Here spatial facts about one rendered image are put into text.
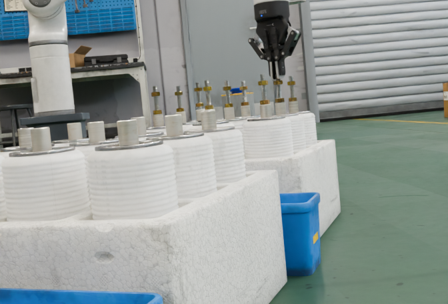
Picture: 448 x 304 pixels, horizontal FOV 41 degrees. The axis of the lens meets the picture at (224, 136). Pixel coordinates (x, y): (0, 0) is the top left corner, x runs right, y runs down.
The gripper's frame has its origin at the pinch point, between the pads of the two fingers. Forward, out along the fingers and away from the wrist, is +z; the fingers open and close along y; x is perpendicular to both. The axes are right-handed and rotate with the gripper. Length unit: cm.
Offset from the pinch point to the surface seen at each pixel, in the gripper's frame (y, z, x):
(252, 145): 4.0, 14.6, -15.7
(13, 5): -483, -112, 221
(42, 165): 17, 11, -69
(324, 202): 7.3, 29.0, 2.8
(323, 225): 8.3, 33.3, 0.2
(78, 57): -420, -51, 249
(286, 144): 9.1, 14.9, -11.6
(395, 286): 36, 35, -25
